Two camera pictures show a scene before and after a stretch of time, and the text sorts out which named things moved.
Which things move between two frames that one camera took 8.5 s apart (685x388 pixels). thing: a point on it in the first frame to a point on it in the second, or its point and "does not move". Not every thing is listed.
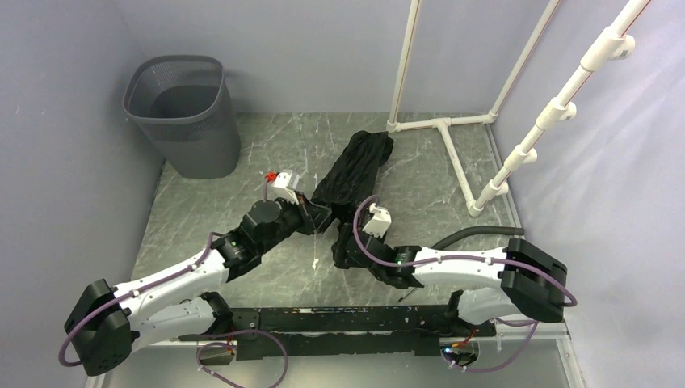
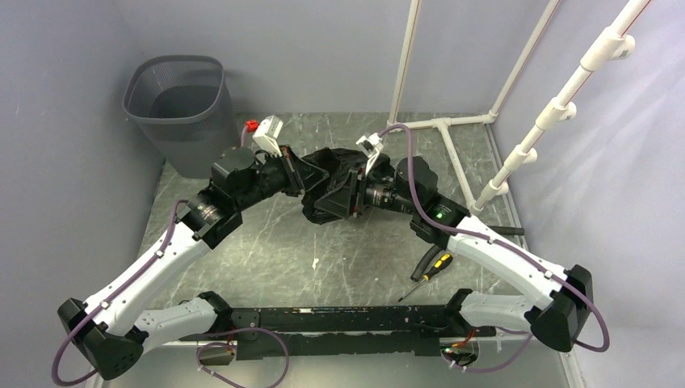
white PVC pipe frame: (612, 44) does not move
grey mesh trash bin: (185, 104) does not move
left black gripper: (317, 213) to (300, 175)
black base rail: (343, 331) does not move
